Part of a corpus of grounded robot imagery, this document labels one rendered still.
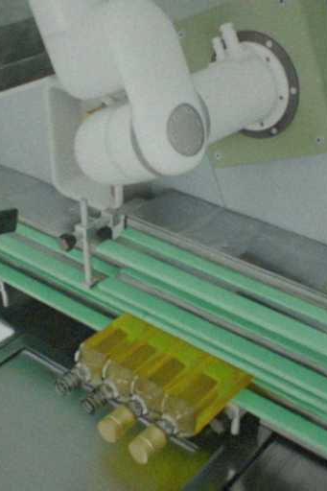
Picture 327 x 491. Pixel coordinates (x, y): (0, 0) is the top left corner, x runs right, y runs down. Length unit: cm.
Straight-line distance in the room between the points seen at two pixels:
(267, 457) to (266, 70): 62
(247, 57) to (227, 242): 30
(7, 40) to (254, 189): 109
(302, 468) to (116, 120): 68
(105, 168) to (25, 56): 136
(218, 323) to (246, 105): 35
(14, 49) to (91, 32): 136
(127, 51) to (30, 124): 81
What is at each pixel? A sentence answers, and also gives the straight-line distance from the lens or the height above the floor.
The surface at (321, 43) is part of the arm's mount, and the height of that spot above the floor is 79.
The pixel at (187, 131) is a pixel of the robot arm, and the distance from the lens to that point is 83.
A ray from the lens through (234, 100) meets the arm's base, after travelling 100.
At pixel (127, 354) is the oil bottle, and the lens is 117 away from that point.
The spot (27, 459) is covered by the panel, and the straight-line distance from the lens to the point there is 125.
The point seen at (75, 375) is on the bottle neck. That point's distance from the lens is 116.
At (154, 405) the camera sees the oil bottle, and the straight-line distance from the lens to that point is 112.
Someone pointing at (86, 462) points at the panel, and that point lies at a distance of 123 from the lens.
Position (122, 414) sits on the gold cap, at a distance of 109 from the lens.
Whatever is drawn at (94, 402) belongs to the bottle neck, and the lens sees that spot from 112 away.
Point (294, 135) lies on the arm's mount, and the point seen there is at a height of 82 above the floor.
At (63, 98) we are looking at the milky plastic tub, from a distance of 140.
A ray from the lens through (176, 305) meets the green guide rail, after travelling 122.
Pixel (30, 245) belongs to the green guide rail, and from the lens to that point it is 144.
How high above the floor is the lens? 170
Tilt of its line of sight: 41 degrees down
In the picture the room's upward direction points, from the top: 123 degrees counter-clockwise
